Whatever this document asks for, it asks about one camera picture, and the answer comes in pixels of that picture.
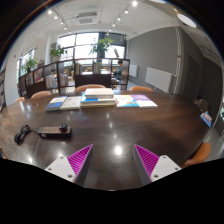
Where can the cream white book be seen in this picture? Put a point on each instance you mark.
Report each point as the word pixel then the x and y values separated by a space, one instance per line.
pixel 71 103

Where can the orange chair far centre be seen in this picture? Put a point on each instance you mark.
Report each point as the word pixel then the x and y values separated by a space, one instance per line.
pixel 83 88

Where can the colourful cyan book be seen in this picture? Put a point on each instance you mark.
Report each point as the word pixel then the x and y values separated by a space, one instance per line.
pixel 125 101

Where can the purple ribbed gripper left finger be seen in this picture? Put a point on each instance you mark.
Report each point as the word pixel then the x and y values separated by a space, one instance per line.
pixel 73 168

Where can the stack of books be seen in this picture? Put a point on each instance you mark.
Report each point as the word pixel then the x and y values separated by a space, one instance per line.
pixel 97 97

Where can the dark wooden bookshelf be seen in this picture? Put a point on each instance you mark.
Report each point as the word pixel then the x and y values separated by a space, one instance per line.
pixel 59 76

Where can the orange chair far left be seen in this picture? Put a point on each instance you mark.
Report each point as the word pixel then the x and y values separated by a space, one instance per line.
pixel 41 94

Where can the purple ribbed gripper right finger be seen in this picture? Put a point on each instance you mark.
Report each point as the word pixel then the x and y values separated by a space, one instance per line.
pixel 152 167

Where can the orange chair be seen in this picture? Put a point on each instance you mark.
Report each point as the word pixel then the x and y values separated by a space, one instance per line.
pixel 20 99
pixel 83 88
pixel 41 94
pixel 201 155
pixel 141 88

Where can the purple and white book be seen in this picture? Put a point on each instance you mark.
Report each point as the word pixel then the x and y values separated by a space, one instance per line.
pixel 143 101

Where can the ceiling air conditioner vent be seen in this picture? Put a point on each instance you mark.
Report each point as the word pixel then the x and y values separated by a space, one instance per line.
pixel 87 18

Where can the green potted plant far left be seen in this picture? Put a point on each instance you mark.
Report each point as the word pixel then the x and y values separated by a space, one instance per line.
pixel 29 64

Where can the orange chair leftmost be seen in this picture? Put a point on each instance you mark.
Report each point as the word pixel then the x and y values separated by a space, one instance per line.
pixel 20 99

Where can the seated person in background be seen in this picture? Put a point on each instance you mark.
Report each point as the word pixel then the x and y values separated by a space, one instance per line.
pixel 116 77

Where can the orange chair far right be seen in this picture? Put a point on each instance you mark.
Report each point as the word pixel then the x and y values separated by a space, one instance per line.
pixel 141 88

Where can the black power strip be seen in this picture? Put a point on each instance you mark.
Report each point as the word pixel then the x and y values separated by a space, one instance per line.
pixel 54 132

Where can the white wall radiator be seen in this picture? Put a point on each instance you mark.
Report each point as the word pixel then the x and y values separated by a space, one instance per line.
pixel 159 79

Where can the green potted plant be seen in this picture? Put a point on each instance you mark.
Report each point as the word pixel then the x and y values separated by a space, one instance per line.
pixel 29 64
pixel 101 47
pixel 56 53

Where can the dark blue book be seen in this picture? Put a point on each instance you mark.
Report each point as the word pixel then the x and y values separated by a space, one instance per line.
pixel 55 103

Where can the orange chair right side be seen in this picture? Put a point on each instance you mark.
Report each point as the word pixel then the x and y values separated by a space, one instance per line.
pixel 201 155

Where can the black charger plug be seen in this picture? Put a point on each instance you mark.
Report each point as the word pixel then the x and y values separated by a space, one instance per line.
pixel 63 127

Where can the green potted plant centre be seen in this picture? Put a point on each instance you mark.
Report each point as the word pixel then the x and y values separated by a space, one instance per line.
pixel 101 47

